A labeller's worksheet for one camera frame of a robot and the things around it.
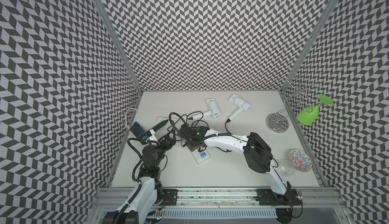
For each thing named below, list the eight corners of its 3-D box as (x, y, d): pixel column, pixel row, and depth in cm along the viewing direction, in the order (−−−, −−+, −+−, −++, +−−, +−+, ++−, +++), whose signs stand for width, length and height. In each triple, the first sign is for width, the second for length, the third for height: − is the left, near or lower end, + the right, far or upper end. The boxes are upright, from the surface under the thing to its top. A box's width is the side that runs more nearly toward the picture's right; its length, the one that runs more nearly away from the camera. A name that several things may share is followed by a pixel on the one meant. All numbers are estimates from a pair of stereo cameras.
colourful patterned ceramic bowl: (300, 176, 83) (307, 172, 78) (282, 159, 88) (286, 155, 83) (309, 164, 86) (315, 161, 81) (290, 149, 92) (295, 145, 87)
